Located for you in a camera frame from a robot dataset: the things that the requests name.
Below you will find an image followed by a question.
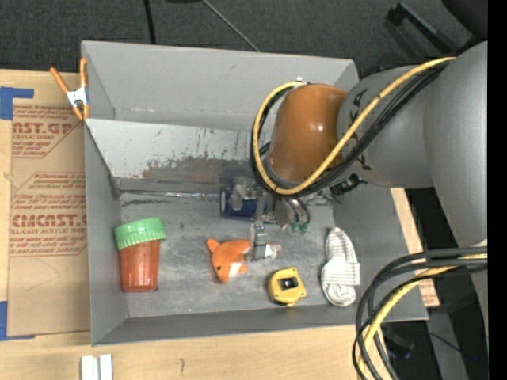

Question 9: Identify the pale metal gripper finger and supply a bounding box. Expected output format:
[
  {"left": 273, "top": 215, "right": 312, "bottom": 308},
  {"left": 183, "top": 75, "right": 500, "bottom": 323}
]
[
  {"left": 231, "top": 177, "right": 262, "bottom": 214},
  {"left": 249, "top": 222, "right": 271, "bottom": 260}
]

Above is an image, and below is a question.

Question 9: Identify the blue cylinder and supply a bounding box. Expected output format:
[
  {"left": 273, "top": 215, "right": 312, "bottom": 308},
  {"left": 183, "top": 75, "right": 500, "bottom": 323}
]
[{"left": 219, "top": 187, "right": 275, "bottom": 223}]

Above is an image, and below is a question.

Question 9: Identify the orange fox toy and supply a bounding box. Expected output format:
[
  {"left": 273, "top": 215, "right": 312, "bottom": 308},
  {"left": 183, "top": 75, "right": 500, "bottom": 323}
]
[{"left": 206, "top": 238, "right": 282, "bottom": 284}]

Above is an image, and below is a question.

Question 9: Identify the yellow tape measure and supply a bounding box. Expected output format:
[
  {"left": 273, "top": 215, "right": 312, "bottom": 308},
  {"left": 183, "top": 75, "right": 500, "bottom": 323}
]
[{"left": 266, "top": 266, "right": 308, "bottom": 307}]

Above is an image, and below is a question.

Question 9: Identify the white striped sock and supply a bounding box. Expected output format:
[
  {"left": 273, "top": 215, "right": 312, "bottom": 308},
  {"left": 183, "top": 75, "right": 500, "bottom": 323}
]
[{"left": 319, "top": 226, "right": 361, "bottom": 307}]

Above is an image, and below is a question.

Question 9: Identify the grey metal bin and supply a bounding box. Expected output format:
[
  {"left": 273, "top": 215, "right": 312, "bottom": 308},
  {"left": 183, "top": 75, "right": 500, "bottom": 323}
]
[{"left": 80, "top": 40, "right": 430, "bottom": 347}]

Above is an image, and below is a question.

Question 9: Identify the orange cup with green lid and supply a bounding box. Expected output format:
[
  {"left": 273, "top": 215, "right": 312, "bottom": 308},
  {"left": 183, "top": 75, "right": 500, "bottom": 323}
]
[{"left": 112, "top": 217, "right": 168, "bottom": 294}]

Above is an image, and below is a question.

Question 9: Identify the brown cardboard board, red print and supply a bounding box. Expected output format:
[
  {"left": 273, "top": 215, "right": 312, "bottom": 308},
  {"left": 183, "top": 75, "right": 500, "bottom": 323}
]
[{"left": 0, "top": 68, "right": 440, "bottom": 339}]

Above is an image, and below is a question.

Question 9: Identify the black cylinder on white bracket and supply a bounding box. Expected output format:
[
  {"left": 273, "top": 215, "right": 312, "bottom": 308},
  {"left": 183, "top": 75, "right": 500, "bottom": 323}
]
[{"left": 321, "top": 173, "right": 364, "bottom": 204}]

